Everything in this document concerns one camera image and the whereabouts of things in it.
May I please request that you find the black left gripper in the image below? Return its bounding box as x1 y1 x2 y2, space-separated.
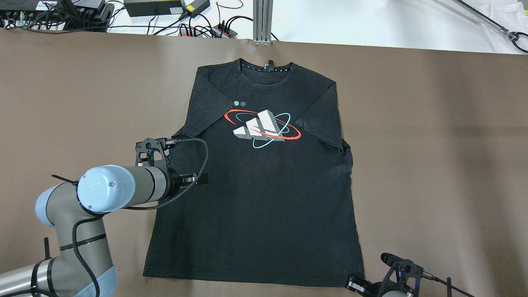
167 168 209 200

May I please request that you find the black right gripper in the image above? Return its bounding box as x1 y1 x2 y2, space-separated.
345 274 385 297

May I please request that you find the black graphic t-shirt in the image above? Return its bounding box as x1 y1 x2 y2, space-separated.
143 59 365 287

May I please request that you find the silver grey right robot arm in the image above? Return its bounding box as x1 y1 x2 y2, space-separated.
346 274 407 297

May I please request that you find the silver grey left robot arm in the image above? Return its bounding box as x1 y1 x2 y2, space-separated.
1 165 208 297

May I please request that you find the grey orange power strip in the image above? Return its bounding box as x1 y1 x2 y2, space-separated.
175 24 239 39

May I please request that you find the black power adapter yellow label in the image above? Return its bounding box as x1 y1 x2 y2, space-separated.
178 0 210 21

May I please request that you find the black power supply box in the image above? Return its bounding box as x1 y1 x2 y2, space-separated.
123 0 184 17

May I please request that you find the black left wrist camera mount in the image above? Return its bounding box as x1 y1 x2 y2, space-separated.
134 138 177 170

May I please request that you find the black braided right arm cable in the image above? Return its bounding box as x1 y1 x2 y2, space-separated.
421 272 475 297

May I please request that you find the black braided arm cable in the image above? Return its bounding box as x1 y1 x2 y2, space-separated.
0 138 209 297
421 272 475 297

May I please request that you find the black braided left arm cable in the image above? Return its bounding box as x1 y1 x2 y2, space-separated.
0 138 209 297

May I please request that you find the aluminium profile post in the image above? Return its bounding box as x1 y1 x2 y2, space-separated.
253 0 273 46

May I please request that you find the black electronics box with cables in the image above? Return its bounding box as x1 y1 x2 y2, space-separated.
0 0 118 32

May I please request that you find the metal rod with ring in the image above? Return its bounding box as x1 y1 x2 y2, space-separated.
454 0 528 53

